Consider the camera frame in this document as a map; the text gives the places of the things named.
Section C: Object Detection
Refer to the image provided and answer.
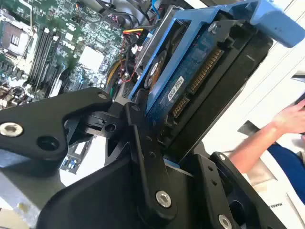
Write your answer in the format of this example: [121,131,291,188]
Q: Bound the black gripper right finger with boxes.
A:
[190,151,288,229]

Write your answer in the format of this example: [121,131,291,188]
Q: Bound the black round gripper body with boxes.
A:
[35,155,203,229]

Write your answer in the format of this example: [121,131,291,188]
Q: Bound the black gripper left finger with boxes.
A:
[0,87,178,221]

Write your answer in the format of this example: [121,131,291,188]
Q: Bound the black disk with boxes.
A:
[128,0,305,167]

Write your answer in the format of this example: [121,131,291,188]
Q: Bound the bare person hand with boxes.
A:
[271,98,305,135]

